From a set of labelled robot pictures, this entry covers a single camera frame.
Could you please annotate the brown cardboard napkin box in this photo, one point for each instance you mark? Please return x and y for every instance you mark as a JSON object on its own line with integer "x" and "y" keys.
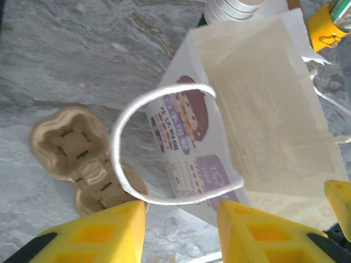
{"x": 293, "y": 3}

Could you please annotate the brown cardboard cup carrier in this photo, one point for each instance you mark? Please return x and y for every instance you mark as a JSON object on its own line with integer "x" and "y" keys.
{"x": 74, "y": 148}

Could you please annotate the stack of white paper cups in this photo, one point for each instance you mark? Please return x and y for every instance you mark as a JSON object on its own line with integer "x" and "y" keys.
{"x": 230, "y": 11}

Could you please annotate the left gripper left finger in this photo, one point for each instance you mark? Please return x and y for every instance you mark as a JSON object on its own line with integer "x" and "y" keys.
{"x": 109, "y": 235}

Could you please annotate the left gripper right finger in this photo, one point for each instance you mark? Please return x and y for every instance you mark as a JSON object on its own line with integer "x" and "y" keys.
{"x": 260, "y": 238}

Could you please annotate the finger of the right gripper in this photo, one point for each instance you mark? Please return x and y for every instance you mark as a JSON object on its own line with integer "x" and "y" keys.
{"x": 342, "y": 202}

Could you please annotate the white printed paper bag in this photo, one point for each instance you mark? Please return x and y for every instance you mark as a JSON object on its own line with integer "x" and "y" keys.
{"x": 260, "y": 96}

